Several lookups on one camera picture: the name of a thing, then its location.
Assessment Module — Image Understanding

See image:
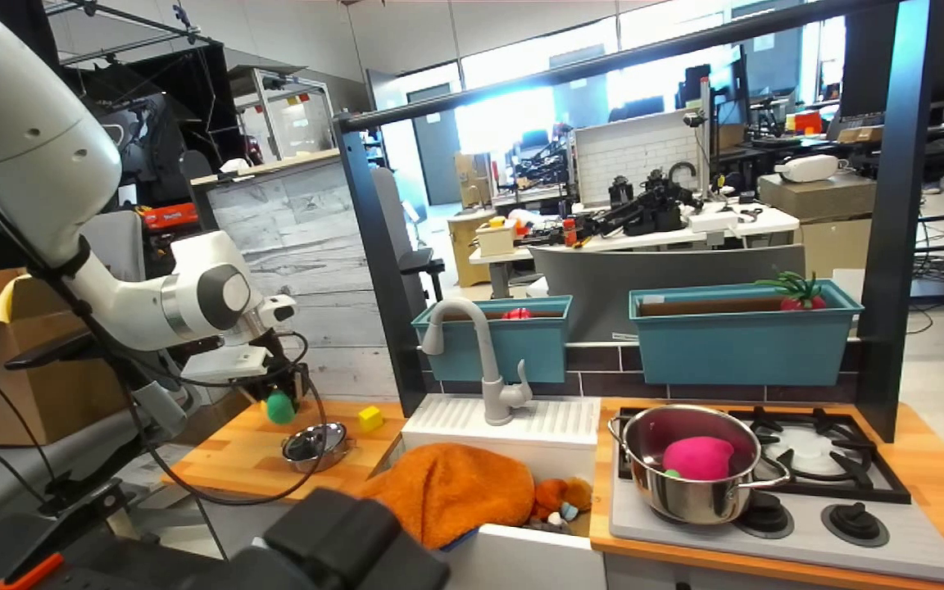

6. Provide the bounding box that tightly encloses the white toy sink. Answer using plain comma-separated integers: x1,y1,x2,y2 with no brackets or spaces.
400,389,606,590

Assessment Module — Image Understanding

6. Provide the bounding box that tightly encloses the orange cloth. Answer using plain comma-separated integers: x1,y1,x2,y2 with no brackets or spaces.
358,439,597,554

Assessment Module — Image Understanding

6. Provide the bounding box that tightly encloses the black clamp orange handle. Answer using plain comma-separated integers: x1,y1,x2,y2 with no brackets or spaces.
0,479,137,590

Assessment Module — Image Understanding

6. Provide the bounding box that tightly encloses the open cardboard box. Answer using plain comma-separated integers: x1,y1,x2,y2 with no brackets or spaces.
0,266,132,449

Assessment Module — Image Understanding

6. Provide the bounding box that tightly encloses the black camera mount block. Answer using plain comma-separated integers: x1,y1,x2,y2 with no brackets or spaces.
169,484,451,590

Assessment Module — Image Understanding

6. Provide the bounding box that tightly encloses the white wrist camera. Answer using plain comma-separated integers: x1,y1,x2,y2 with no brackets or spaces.
178,345,272,388

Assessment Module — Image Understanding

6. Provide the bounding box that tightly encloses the gray toy stove top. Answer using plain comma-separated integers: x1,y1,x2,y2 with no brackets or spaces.
606,402,944,585

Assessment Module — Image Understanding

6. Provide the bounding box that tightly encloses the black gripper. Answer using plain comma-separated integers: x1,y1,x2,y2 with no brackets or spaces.
252,324,316,412

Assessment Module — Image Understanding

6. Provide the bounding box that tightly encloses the black kitchen frame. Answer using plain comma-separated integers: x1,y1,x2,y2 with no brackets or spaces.
333,0,939,447

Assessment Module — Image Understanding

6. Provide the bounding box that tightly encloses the white office desk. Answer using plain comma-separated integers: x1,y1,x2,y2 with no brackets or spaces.
467,199,802,299

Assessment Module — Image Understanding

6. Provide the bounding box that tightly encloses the steel cooking pot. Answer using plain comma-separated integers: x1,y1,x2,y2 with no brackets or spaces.
606,402,793,530

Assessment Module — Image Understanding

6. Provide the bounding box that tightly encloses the green red toy plant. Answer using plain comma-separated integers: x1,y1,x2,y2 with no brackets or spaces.
760,269,830,314

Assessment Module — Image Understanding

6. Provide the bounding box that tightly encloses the small metal bowl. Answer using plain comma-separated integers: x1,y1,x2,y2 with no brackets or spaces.
277,420,349,465

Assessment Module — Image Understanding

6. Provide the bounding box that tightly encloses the gray wood-look panel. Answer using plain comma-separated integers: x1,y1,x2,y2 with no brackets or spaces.
202,157,385,402

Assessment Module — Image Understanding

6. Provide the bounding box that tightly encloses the green fuzzy ball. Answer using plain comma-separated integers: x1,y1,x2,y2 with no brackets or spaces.
262,389,299,429

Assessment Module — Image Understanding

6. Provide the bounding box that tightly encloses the pink ball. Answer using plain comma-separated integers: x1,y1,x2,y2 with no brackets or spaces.
658,432,737,481

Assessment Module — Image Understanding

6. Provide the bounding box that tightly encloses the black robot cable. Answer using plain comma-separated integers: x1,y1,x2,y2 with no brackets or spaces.
107,324,333,509

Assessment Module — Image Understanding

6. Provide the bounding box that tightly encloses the teal planter box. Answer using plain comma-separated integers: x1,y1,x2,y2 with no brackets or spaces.
627,277,866,389
406,290,576,388

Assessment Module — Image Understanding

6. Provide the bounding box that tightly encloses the gray toy faucet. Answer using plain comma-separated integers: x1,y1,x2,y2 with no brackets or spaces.
416,299,537,429

